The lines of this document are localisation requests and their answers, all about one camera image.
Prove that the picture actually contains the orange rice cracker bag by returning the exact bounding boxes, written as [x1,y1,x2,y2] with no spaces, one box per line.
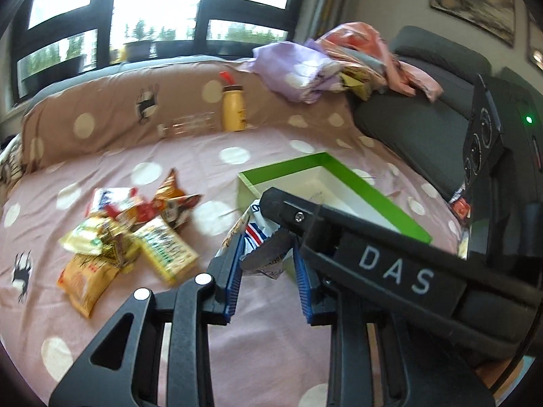
[56,254,120,318]

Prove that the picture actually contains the gold foil snack packet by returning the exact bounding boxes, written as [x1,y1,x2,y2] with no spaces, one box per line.
[97,219,140,269]

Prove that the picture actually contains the soda cracker pack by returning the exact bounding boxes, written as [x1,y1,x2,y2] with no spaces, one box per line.
[133,216,199,287]

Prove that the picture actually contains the blue white snack packet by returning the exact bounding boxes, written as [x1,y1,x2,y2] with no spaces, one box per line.
[217,199,294,279]

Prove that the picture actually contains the red small packet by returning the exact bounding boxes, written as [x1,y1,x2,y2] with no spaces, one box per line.
[448,183,471,225]

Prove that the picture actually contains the pink polka dot bedsheet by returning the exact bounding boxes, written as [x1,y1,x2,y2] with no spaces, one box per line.
[1,126,460,406]

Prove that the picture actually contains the light green snack packet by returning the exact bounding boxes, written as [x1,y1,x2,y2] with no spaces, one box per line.
[59,216,110,255]

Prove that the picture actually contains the panda triangular snack bag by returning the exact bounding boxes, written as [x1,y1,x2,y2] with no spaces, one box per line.
[152,168,203,230]

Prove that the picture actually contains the dark grey sofa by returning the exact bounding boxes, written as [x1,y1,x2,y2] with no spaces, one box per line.
[351,25,543,204]

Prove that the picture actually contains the green white cardboard box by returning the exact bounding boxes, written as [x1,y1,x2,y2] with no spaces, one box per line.
[237,153,432,244]

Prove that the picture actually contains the striped white cloth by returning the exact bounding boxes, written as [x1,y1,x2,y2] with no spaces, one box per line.
[1,134,23,205]

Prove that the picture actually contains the clear plastic bottle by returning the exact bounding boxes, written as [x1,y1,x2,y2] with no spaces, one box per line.
[156,112,221,139]

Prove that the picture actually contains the brown polka dot bolster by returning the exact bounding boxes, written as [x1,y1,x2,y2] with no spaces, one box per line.
[21,61,353,171]

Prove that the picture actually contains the yellow bottle red cap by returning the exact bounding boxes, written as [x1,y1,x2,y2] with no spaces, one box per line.
[220,71,247,132]

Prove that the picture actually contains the purple folded cloth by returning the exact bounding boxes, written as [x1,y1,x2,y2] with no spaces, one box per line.
[239,41,345,104]

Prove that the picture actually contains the black window frame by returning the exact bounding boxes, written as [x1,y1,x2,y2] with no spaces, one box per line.
[8,0,303,102]

